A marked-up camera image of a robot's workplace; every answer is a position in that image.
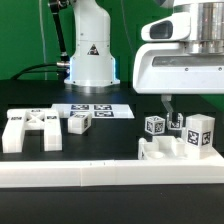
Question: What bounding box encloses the white chair back part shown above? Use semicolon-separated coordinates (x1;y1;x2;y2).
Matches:
2;108;62;153

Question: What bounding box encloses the white tag base sheet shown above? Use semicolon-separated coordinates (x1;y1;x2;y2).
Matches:
52;104;134;119

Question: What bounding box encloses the white chair seat part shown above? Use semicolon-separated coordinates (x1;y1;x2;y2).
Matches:
138;136;223;161

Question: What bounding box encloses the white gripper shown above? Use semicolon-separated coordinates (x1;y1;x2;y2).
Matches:
133;12;224;122

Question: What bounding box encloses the black cable with connector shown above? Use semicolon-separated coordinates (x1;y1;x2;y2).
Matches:
9;0;72;81

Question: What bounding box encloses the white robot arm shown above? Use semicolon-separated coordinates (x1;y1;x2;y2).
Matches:
65;0;224;99

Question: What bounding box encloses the white tagged cube nut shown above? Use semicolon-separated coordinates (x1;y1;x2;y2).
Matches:
166;112;183;130
145;116;165;135

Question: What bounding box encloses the white U-shaped obstacle frame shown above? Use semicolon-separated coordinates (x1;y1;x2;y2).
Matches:
0;157;224;188

